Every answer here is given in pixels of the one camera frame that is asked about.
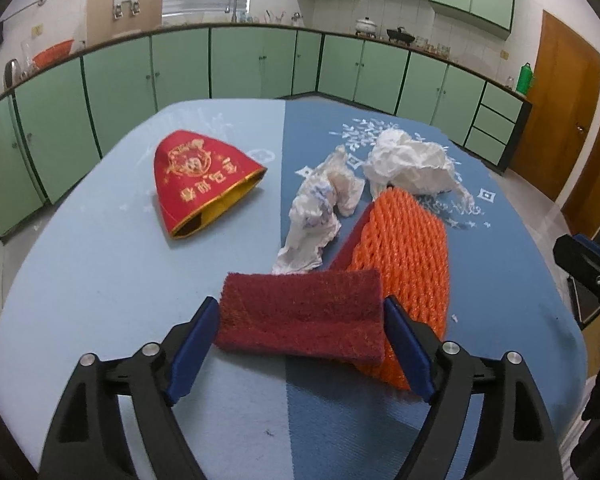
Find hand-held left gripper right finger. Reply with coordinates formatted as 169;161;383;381
382;295;566;480

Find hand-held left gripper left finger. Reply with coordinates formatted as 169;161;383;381
40;296;220;480

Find orange foam net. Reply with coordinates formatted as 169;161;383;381
330;187;453;392

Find dark red scouring pad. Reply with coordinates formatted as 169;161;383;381
212;269;386;365

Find printed tissue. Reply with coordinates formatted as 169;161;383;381
272;146;367;276

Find red gold paper bag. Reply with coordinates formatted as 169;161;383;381
153;130;268;239

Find white paper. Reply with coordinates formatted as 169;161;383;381
362;128;476;213

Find plain wooden door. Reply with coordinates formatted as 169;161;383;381
562;60;600;241

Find blue tree-print table mat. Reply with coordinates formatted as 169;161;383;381
282;99;588;480

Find light blue tablecloth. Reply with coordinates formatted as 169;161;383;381
0;99;293;480

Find green thermos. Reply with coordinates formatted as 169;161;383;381
516;62;536;95

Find green base cabinets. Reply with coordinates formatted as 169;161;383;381
0;24;533;238

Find red plastic basket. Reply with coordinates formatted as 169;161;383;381
31;40;76;68

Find metal towel bar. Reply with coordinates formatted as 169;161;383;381
0;0;47;26

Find wooden door with handle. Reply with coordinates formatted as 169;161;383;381
509;9;600;201

